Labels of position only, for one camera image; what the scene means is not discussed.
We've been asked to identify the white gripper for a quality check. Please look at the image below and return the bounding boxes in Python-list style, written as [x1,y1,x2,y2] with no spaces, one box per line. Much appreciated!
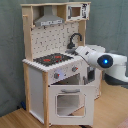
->
[75,46,95,64]

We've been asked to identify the right red stove knob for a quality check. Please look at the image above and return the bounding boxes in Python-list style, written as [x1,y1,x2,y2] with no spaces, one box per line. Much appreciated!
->
[72,66,78,72]

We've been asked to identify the black toy faucet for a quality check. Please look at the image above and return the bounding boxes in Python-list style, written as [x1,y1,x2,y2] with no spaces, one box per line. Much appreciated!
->
[67,33,82,49]

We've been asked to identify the black toy stovetop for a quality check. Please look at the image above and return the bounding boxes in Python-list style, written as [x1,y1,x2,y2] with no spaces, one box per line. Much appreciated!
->
[34,53,71,67]

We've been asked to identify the grey range hood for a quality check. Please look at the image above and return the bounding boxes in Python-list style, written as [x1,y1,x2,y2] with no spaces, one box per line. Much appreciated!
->
[35,5,64,27]

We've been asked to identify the red stove knob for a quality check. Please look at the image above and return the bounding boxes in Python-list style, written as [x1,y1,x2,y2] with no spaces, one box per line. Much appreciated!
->
[72,66,78,72]
[54,73,60,79]

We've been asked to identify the wooden toy kitchen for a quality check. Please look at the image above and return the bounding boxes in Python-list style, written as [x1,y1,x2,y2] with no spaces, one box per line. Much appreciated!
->
[20,1,107,128]

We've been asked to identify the left red stove knob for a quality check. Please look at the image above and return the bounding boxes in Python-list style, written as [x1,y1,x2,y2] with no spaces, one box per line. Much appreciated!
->
[54,73,60,79]

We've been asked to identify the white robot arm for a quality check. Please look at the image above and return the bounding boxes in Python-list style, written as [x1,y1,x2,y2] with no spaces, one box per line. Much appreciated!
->
[75,46,128,85]

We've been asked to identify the grey toy sink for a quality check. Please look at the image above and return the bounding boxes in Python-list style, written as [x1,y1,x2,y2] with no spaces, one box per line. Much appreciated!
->
[65,48,78,56]

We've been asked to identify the white oven door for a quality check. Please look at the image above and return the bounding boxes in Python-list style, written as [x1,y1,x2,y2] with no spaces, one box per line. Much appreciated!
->
[49,85,95,125]

